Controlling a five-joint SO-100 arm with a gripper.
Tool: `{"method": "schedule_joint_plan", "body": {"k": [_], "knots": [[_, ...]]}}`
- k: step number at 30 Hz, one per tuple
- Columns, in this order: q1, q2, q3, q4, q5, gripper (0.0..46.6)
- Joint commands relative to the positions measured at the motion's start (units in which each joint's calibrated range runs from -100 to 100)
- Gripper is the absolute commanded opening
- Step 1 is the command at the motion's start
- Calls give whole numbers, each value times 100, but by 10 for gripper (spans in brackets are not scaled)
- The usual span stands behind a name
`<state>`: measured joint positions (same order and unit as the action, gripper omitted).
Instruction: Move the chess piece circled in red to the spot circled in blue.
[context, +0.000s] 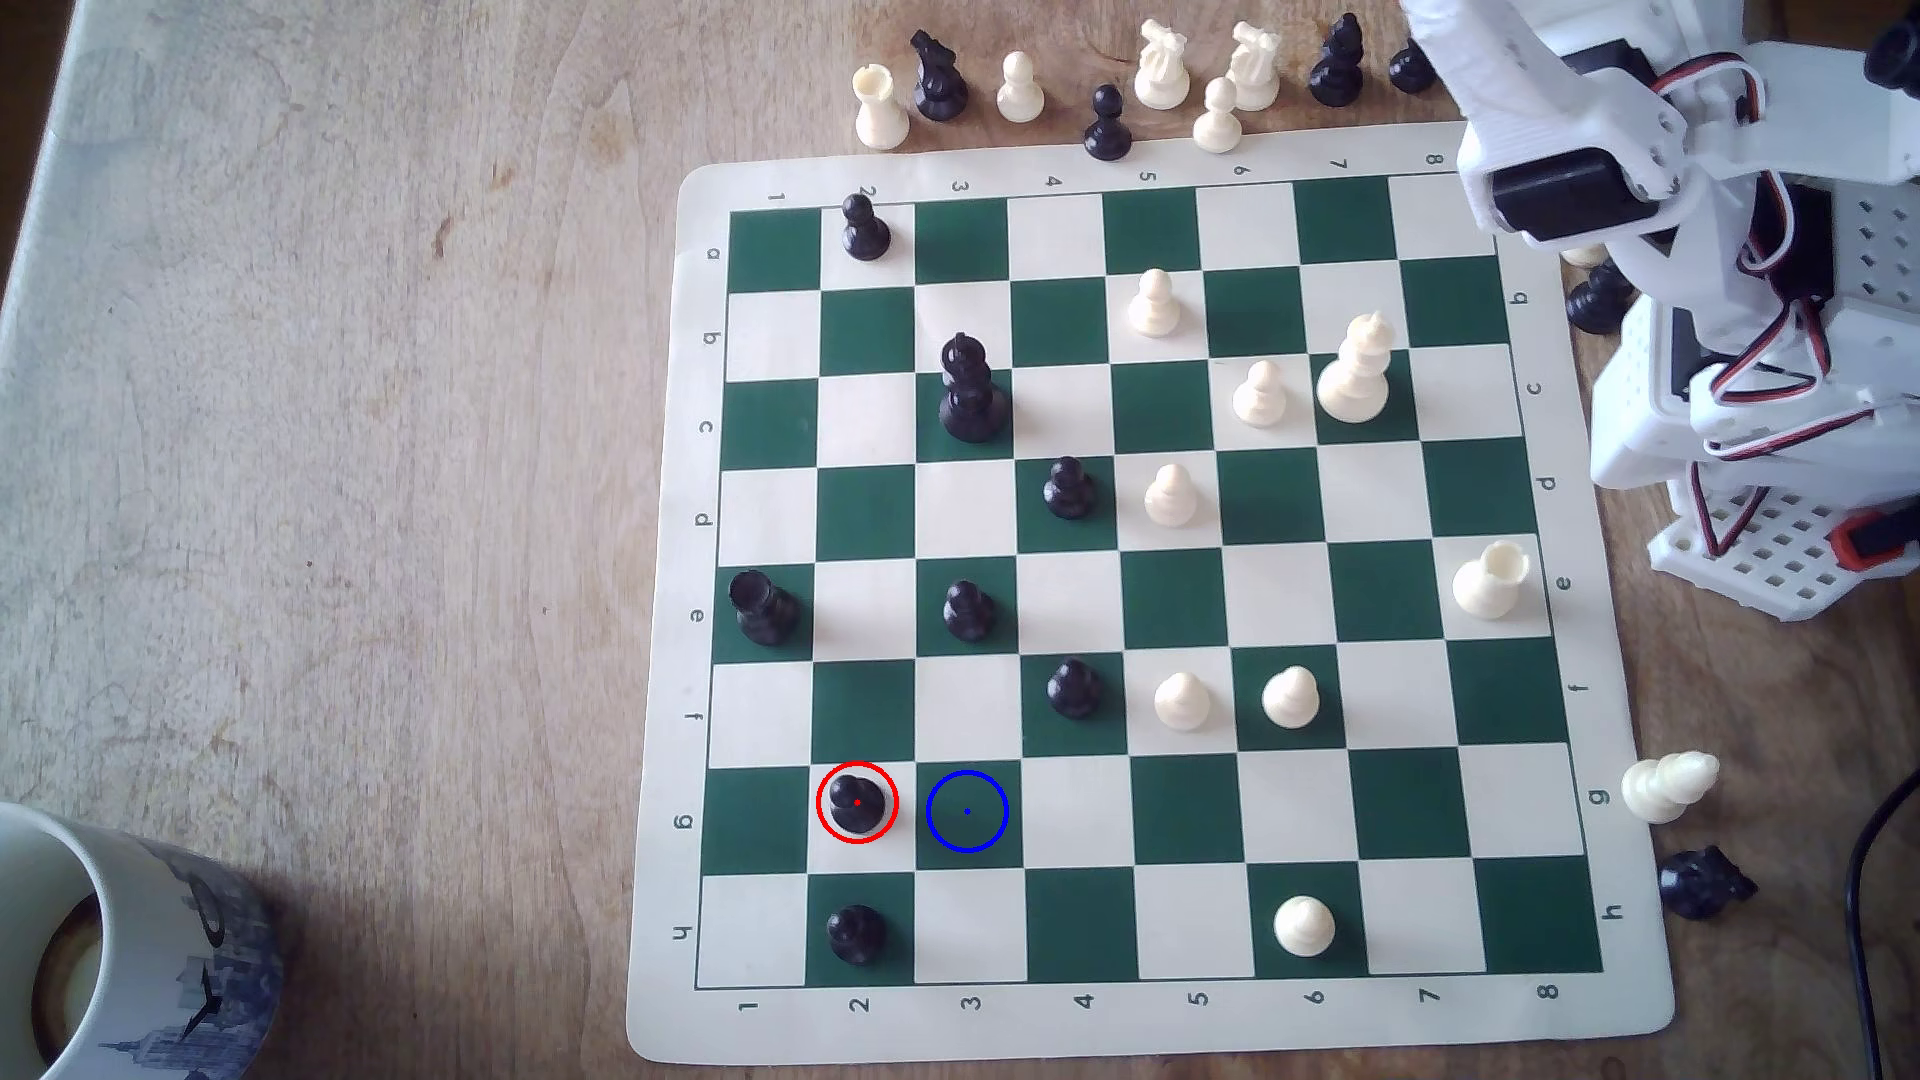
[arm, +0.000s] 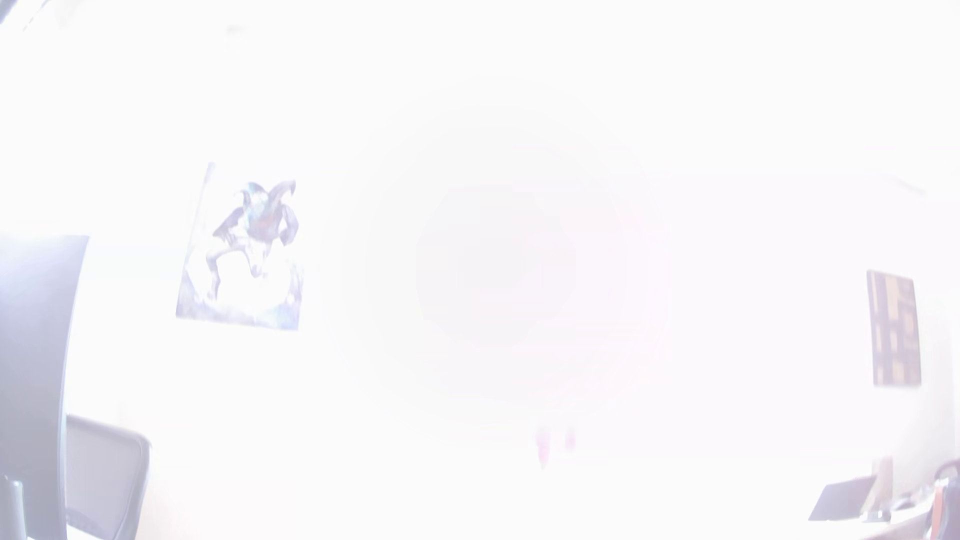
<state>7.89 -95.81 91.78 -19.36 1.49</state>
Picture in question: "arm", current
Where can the dark computer monitor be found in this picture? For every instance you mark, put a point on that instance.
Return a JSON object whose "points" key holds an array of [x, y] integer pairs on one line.
{"points": [[34, 360]]}

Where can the jester wall poster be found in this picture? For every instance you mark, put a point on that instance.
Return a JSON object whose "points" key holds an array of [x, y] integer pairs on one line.
{"points": [[255, 247]]}

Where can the grey office chair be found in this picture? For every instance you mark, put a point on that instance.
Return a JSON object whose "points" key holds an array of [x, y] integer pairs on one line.
{"points": [[105, 472]]}

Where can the grey laptop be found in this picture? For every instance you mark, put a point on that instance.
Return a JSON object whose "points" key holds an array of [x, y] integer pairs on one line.
{"points": [[844, 499]]}

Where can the dark patterned wall picture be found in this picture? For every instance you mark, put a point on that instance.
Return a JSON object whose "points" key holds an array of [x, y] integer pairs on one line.
{"points": [[894, 330]]}

